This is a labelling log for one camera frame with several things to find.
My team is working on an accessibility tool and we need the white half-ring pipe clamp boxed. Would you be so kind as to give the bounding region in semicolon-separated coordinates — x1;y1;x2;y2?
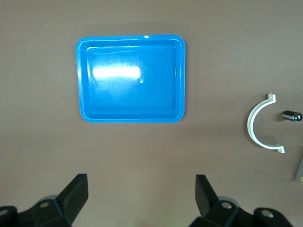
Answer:
247;93;285;154

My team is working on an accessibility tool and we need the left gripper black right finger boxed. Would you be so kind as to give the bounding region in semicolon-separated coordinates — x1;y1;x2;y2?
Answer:
189;174;294;227

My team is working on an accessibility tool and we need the black silver cylindrical capacitor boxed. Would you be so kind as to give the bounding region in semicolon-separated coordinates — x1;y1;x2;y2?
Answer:
282;110;303;122

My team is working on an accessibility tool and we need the grey metal mesh power supply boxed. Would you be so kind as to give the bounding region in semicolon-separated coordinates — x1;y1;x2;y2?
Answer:
293;156;303;183

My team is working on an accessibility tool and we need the blue plastic tray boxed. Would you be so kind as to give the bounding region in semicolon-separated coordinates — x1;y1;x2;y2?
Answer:
75;35;187;123

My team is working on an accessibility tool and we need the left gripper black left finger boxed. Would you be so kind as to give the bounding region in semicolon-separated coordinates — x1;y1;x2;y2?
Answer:
0;174;89;227

